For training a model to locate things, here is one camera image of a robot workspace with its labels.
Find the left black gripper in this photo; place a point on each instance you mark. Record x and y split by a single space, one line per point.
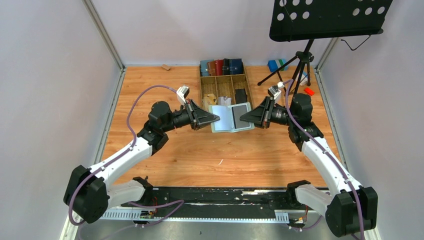
192 115

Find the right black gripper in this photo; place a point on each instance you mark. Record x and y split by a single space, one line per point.
267 114

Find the green card holder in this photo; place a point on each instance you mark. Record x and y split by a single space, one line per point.
230 118

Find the grey credit card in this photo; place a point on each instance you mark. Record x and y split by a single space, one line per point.
224 101

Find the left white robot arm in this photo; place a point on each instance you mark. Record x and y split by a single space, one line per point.
91 190

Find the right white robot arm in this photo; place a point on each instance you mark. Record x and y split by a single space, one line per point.
349 208

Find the gold cards pile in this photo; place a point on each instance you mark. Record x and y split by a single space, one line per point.
209 99

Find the black card in tray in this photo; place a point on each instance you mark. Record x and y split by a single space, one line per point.
240 96

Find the wicker tray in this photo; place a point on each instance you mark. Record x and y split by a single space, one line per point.
224 86

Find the light blue wallet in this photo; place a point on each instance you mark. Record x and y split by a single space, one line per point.
204 67

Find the brown wallet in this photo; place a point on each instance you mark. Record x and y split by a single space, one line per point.
211 68

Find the red small block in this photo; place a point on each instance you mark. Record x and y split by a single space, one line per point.
309 91

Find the blue green white block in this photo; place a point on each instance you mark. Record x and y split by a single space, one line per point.
274 65

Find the black wallet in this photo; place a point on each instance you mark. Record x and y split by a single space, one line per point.
226 67

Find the white blue small object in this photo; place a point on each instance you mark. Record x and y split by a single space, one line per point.
304 79

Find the red wallet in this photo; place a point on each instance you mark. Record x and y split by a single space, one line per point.
219 67

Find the dark blue wallet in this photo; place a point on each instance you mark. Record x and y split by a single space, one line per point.
236 66

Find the small cardboard piece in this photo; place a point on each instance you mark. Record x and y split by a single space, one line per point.
166 67

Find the black music stand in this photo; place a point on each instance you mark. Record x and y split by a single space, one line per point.
296 20

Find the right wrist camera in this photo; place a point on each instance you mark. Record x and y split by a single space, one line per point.
275 91

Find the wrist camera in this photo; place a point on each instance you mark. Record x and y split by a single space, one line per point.
275 91
182 93

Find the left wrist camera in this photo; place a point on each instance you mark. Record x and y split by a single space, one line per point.
182 93

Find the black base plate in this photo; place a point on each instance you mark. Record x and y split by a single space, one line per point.
233 203

